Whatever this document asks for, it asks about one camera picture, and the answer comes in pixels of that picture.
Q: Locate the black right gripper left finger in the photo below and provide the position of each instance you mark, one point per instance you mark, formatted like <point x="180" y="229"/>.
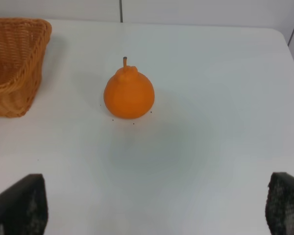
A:
<point x="24" y="207"/>

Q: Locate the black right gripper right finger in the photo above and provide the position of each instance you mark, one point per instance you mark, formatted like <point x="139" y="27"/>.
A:
<point x="279" y="210"/>

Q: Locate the orange fruit with stem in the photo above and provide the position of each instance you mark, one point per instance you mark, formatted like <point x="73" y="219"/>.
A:
<point x="128" y="94"/>

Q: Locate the orange woven wicker basket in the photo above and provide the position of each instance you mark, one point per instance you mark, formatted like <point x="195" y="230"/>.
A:
<point x="23" y="43"/>

